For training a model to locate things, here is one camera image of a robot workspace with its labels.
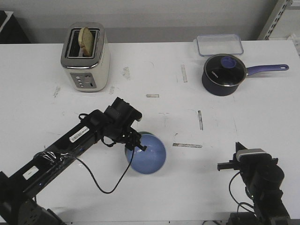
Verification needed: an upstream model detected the clear plastic food container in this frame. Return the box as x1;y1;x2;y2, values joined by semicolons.
193;34;244;57

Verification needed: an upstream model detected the dark blue saucepan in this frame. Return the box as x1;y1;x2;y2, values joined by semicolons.
202;64;289;96

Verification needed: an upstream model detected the glass pot lid blue knob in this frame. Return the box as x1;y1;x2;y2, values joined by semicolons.
203;54;246;87

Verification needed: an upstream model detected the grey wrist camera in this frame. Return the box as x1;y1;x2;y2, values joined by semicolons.
237;149;272;163
130;107;143;121

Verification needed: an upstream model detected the toast slice in toaster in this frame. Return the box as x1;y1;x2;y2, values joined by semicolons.
78;27;94;57

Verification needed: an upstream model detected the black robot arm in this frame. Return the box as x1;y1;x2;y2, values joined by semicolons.
217;142;292;225
0;97;146;225

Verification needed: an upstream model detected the metal shelf upright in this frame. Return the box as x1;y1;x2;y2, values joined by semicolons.
257;0;300;40

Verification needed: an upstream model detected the green bowl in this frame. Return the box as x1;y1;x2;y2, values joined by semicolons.
139;131;154;135

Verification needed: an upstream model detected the cream and chrome toaster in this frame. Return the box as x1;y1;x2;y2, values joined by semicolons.
60;22;111;92

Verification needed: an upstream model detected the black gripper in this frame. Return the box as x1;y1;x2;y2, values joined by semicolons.
103;97;147;151
217;142;278;173

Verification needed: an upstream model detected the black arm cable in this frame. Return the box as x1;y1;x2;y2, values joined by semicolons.
228;172;255;213
75;113;147;194

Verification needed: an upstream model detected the blue bowl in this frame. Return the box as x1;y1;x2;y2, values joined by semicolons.
125;135;166;174

